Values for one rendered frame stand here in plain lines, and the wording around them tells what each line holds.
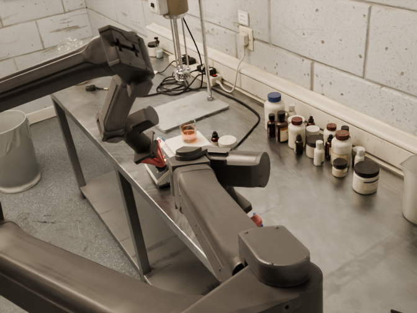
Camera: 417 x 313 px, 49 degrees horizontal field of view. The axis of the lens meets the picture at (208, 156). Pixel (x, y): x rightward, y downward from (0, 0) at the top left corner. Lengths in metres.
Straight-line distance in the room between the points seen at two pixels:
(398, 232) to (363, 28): 0.59
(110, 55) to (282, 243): 0.55
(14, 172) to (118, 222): 0.81
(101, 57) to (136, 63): 0.07
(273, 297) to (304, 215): 0.96
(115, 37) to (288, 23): 0.94
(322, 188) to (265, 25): 0.70
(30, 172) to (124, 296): 2.64
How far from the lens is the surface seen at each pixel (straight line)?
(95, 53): 0.84
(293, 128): 1.51
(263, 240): 0.36
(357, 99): 1.53
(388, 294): 1.11
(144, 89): 0.91
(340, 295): 1.09
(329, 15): 1.53
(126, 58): 0.84
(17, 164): 2.92
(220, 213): 0.50
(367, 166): 1.35
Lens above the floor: 1.57
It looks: 32 degrees down
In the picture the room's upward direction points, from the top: 6 degrees counter-clockwise
